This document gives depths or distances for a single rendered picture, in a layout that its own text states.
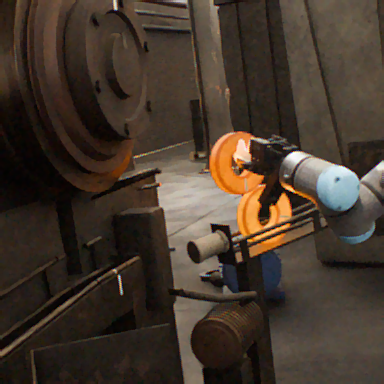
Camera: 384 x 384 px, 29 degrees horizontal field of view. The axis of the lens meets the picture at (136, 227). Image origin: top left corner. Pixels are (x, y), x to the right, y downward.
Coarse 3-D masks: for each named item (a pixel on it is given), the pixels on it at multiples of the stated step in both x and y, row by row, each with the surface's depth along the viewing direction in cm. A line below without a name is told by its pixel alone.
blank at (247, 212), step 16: (256, 192) 187; (240, 208) 187; (256, 208) 187; (272, 208) 192; (288, 208) 192; (240, 224) 188; (256, 224) 188; (272, 224) 191; (288, 224) 193; (272, 240) 191
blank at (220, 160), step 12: (240, 132) 184; (216, 144) 183; (228, 144) 182; (216, 156) 181; (228, 156) 182; (216, 168) 181; (228, 168) 183; (216, 180) 183; (228, 180) 183; (240, 180) 185; (252, 180) 186; (228, 192) 185; (240, 192) 185
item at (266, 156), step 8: (272, 136) 177; (256, 144) 174; (264, 144) 171; (272, 144) 172; (280, 144) 171; (288, 144) 171; (256, 152) 174; (264, 152) 171; (272, 152) 171; (280, 152) 170; (288, 152) 167; (256, 160) 175; (264, 160) 172; (272, 160) 172; (280, 160) 168; (256, 168) 175; (264, 168) 173; (272, 168) 172
